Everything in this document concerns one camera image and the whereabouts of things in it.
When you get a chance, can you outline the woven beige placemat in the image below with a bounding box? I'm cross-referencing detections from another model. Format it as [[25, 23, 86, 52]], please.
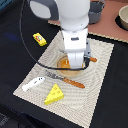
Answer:
[[12, 30, 115, 128]]

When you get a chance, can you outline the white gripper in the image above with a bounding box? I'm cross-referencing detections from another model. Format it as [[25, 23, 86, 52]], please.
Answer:
[[62, 28, 91, 69]]

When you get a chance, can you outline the orange bread loaf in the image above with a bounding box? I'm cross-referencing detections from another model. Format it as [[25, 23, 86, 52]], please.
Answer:
[[60, 59, 70, 68]]

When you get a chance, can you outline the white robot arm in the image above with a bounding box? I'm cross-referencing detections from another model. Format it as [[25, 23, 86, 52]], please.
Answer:
[[28, 0, 90, 69]]

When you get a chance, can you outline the yellow cheese wedge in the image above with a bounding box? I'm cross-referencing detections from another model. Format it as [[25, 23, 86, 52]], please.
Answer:
[[44, 84, 64, 105]]

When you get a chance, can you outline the beige bowl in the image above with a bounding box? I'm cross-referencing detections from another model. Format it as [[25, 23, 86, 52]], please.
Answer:
[[119, 5, 128, 30]]

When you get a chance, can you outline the large grey pot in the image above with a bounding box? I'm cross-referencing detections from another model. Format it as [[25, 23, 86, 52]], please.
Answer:
[[88, 0, 105, 24]]

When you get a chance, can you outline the white toy fish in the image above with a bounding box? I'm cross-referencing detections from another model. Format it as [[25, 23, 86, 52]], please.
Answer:
[[22, 77, 45, 92]]

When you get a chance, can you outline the knife with wooden handle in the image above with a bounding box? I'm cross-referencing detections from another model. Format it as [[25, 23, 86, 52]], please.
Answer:
[[58, 48, 98, 68]]

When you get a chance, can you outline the yellow butter box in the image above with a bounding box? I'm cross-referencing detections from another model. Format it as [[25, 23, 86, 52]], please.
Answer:
[[33, 33, 47, 46]]

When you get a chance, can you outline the fork with wooden handle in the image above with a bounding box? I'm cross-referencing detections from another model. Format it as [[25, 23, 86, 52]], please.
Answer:
[[45, 70, 85, 88]]

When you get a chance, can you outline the round beige plate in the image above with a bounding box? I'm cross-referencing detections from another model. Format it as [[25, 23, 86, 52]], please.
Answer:
[[56, 57, 78, 77]]

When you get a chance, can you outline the brown wooden tray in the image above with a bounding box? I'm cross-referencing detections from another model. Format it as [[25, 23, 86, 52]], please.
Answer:
[[47, 0, 128, 43]]

